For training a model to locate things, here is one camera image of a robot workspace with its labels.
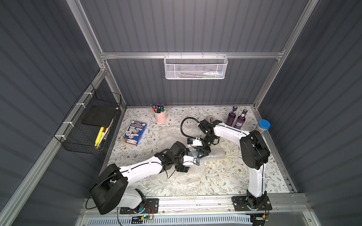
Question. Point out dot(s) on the clear bubble wrap sheet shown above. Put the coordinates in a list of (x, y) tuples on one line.
[(209, 178)]

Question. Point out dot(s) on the purple bottle right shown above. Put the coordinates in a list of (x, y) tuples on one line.
[(240, 120)]

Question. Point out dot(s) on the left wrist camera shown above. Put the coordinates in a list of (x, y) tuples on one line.
[(190, 160)]

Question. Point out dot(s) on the blue children's book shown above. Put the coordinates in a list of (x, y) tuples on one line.
[(134, 132)]

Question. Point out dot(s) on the white wire mesh basket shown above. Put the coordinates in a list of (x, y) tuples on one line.
[(195, 67)]

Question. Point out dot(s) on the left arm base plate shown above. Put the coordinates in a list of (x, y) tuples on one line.
[(150, 206)]

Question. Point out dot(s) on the black wire wall basket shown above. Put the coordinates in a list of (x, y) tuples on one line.
[(95, 109)]

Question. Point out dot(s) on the pink pen holder cup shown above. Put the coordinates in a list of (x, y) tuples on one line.
[(161, 117)]

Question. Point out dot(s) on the purple bottle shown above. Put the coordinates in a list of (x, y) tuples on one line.
[(231, 116), (240, 120)]

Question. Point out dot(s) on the blue-lidded pencil tube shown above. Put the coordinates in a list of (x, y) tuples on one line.
[(262, 126)]

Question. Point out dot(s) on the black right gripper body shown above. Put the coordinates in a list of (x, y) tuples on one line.
[(210, 138)]

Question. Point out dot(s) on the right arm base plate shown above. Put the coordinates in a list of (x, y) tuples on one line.
[(250, 203)]

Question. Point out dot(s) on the purple bottle left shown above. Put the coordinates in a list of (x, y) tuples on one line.
[(231, 116)]

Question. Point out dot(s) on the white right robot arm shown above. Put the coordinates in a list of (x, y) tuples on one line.
[(254, 152)]

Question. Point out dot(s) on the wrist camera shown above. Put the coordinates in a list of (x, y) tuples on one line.
[(195, 142), (190, 160)]

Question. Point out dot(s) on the blue glass bottle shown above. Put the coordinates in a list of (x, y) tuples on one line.
[(197, 155)]

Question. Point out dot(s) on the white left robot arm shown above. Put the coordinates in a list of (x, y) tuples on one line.
[(112, 187)]

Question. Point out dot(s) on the yellow highlighter marker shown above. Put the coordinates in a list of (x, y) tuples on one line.
[(99, 136)]

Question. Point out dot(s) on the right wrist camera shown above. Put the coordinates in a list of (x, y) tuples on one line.
[(195, 142)]

